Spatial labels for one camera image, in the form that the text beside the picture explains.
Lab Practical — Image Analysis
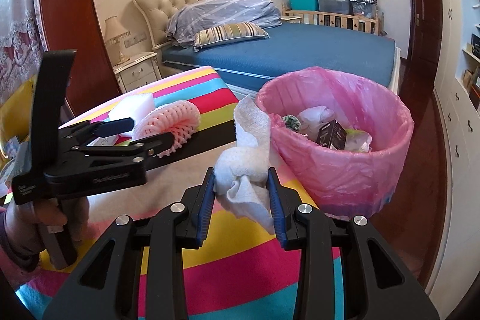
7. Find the red-brown wooden pillar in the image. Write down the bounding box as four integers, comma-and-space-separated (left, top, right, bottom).
40, 0, 120, 115

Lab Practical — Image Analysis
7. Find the black DORMI carton box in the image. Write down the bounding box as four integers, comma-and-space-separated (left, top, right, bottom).
316, 119, 347, 150

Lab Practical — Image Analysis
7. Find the green snack wrapper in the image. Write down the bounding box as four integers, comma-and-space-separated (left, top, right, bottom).
345, 129, 373, 153

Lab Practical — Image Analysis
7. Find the pink-lined trash bin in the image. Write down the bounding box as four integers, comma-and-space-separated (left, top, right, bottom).
256, 67, 414, 218

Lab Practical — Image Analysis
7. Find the striped colourful tablecloth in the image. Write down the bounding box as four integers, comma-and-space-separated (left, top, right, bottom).
14, 65, 344, 320

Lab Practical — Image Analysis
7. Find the blue bed mattress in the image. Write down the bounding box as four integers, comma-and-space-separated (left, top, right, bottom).
162, 23, 397, 91

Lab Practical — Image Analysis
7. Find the white wardrobe shelving unit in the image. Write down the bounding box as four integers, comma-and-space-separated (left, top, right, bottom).
428, 0, 479, 319

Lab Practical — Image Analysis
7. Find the table lamp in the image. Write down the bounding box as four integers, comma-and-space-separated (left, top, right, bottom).
104, 15, 130, 67

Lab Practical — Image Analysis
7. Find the wooden crib rail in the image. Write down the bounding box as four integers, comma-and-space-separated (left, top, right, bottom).
281, 5, 383, 36

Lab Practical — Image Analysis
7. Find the pink foam fruit net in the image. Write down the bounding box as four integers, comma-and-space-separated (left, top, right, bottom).
131, 100, 201, 157

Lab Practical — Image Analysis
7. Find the white paper towel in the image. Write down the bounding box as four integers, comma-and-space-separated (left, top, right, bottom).
214, 96, 274, 235

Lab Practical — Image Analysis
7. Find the white foam block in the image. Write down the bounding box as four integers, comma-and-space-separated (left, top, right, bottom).
108, 93, 155, 125

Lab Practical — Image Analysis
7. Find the yellow armchair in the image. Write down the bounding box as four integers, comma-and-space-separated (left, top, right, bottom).
1, 76, 37, 159

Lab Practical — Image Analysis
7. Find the grey clear storage bin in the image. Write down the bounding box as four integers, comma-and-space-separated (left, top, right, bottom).
317, 0, 351, 15

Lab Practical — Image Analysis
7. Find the white pink small box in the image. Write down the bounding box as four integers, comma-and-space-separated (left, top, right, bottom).
88, 135, 130, 147

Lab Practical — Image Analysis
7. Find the dark wooden door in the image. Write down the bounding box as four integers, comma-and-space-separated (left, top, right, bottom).
408, 0, 443, 85

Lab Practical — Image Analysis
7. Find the teal storage bin lower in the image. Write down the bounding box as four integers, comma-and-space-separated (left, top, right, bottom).
289, 0, 319, 11

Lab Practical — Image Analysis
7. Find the left hand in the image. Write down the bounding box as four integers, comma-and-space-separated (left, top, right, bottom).
1, 197, 89, 270

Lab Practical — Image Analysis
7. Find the grey striped duvet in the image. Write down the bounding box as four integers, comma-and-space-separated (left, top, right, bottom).
167, 0, 281, 46

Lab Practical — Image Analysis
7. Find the pink floral curtain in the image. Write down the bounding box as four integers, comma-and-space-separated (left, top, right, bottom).
1, 0, 47, 102

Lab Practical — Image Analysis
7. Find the striped yellow pillow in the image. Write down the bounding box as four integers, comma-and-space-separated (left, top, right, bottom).
193, 22, 269, 52

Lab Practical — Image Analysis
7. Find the white plastic bag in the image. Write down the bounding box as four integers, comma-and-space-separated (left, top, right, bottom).
298, 106, 335, 141

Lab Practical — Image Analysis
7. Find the cream nightstand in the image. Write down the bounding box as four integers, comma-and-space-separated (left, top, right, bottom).
113, 52, 162, 93

